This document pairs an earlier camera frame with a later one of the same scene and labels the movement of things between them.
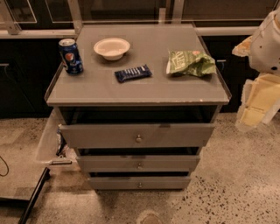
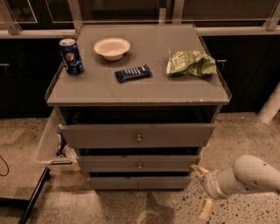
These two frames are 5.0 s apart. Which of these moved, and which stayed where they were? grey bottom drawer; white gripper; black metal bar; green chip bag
Moved: white gripper
Stayed: black metal bar; grey bottom drawer; green chip bag
